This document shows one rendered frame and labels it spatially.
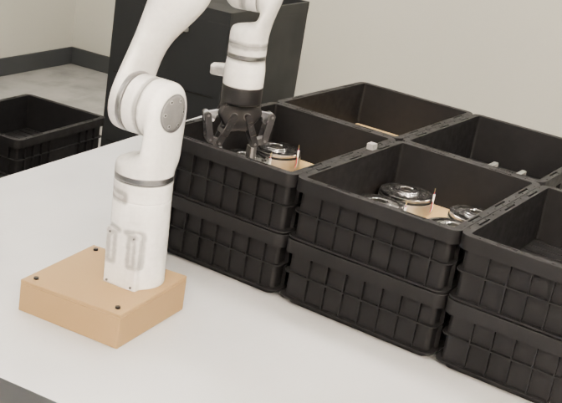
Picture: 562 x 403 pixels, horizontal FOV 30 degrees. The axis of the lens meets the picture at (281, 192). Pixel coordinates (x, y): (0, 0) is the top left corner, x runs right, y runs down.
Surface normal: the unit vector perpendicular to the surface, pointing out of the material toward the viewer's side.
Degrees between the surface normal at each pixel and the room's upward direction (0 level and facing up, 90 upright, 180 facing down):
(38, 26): 90
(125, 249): 91
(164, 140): 91
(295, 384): 0
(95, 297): 2
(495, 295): 90
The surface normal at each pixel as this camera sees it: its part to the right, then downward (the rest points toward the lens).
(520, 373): -0.53, 0.19
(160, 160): 0.72, 0.32
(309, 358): 0.15, -0.94
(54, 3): 0.88, 0.28
